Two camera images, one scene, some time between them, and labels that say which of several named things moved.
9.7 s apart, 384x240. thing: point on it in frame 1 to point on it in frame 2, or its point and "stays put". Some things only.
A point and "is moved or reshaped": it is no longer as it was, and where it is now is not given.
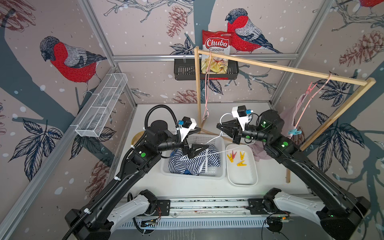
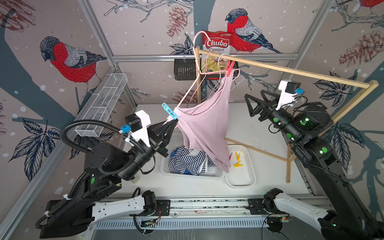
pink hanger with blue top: [206, 112] to [199, 71]
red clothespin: [309, 89] to [229, 67]
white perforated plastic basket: [215, 173] stays put
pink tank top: [288, 116] to [204, 123]
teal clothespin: [295, 131] is moved or reshaped
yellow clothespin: [241, 164] is moved or reshaped
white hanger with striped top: [221, 134] to [219, 77]
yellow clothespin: [242, 156] is moved or reshaped
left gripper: [191, 151] to [155, 140]
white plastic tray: [241, 167] stays put
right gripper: [237, 132] to [270, 111]
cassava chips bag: [218, 42] stays put
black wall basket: [184, 69] stays put
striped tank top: [197, 164] stays put
